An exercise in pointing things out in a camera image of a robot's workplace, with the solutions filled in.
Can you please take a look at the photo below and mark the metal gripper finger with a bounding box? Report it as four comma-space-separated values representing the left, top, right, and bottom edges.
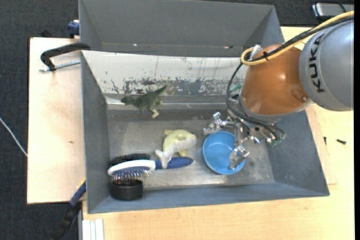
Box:
228, 146, 251, 171
202, 111, 227, 135

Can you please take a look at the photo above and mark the blue bowl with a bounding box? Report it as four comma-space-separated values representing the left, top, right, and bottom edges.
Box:
202, 130, 247, 175

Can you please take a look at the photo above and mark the yellow and white plush whale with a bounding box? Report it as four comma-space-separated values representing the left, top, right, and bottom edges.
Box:
155, 129, 198, 170

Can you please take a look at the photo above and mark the green toy dinosaur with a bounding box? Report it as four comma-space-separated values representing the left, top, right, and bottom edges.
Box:
120, 84, 169, 119

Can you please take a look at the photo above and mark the white and blue brush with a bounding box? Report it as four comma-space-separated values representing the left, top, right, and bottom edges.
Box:
107, 156, 195, 185

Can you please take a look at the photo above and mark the grey metal bin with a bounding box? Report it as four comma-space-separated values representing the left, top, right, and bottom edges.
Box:
78, 0, 330, 214

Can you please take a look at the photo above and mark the black round puck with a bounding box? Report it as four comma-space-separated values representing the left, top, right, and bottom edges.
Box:
109, 178, 145, 201

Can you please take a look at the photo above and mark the pale wood board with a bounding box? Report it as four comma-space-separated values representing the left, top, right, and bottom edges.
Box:
26, 36, 88, 205

